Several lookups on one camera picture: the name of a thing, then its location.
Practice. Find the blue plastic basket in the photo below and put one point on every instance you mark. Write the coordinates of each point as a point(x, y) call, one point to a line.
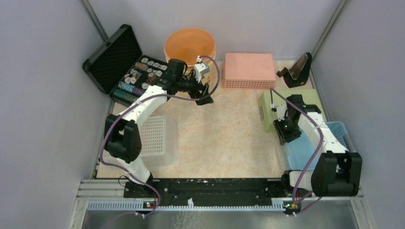
point(297, 152)

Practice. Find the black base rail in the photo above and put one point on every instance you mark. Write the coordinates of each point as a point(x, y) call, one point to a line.
point(211, 192)

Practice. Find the black and brown stand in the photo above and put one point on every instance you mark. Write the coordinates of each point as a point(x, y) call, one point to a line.
point(298, 74)

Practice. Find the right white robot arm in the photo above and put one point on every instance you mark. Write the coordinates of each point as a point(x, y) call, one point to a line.
point(332, 170)

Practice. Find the white slotted cable duct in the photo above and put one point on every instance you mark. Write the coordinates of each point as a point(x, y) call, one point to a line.
point(138, 205)

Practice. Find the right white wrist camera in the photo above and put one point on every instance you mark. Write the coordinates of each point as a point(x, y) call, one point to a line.
point(280, 111)

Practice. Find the orange capybara bucket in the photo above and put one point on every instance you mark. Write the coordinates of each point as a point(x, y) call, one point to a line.
point(189, 43)

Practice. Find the green plastic basket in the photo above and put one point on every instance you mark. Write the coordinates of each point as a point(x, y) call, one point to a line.
point(310, 96)

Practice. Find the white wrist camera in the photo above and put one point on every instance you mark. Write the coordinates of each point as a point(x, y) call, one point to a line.
point(280, 111)
point(200, 69)

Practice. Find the black case with parts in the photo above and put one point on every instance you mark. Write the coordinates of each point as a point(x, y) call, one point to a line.
point(120, 69)

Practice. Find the pink plastic basket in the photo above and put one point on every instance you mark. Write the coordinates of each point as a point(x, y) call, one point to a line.
point(249, 71)

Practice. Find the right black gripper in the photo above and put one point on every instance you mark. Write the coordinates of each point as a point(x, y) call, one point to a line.
point(288, 137)

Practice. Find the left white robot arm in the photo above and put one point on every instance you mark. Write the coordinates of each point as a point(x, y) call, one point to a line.
point(158, 93)

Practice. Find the white perforated plastic basket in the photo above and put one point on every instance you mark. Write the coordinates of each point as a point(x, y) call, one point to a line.
point(155, 142)

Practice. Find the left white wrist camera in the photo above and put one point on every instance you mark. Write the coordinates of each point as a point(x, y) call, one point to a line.
point(200, 69)

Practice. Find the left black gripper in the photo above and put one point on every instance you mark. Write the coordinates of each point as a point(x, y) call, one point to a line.
point(196, 93)

